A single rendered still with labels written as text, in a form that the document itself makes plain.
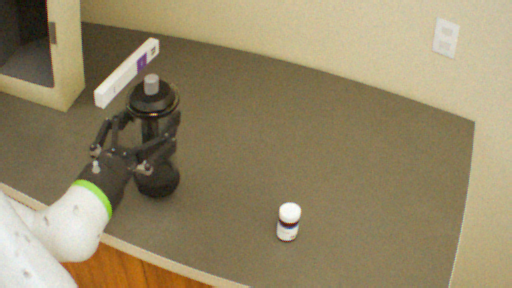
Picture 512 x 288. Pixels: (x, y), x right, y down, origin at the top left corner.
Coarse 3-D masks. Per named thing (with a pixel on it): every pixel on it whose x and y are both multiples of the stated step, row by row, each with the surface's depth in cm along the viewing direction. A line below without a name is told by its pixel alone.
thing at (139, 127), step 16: (128, 96) 123; (176, 96) 123; (144, 112) 120; (160, 112) 120; (144, 128) 123; (160, 128) 123; (144, 160) 128; (176, 160) 134; (144, 176) 132; (160, 176) 131
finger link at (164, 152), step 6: (174, 138) 120; (168, 144) 118; (174, 144) 119; (162, 150) 117; (168, 150) 118; (174, 150) 120; (150, 156) 115; (156, 156) 115; (162, 156) 117; (168, 156) 119; (150, 162) 114; (156, 162) 116; (162, 162) 118; (144, 168) 113; (150, 168) 114; (156, 168) 116; (150, 174) 114
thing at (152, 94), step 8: (144, 80) 120; (152, 80) 120; (160, 80) 125; (136, 88) 123; (144, 88) 121; (152, 88) 120; (160, 88) 123; (168, 88) 123; (136, 96) 121; (144, 96) 121; (152, 96) 121; (160, 96) 121; (168, 96) 121; (136, 104) 120; (144, 104) 120; (152, 104) 120; (160, 104) 120; (168, 104) 121
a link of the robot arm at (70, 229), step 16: (80, 192) 101; (96, 192) 103; (48, 208) 99; (64, 208) 96; (80, 208) 98; (96, 208) 101; (32, 224) 100; (48, 224) 96; (64, 224) 95; (80, 224) 96; (96, 224) 100; (48, 240) 96; (64, 240) 94; (80, 240) 95; (96, 240) 99; (64, 256) 96; (80, 256) 97
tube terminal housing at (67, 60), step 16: (48, 0) 133; (64, 0) 137; (48, 16) 136; (64, 16) 140; (64, 32) 143; (80, 32) 152; (64, 48) 146; (80, 48) 155; (64, 64) 149; (80, 64) 158; (0, 80) 160; (16, 80) 157; (64, 80) 151; (80, 80) 161; (32, 96) 159; (48, 96) 156; (64, 96) 154
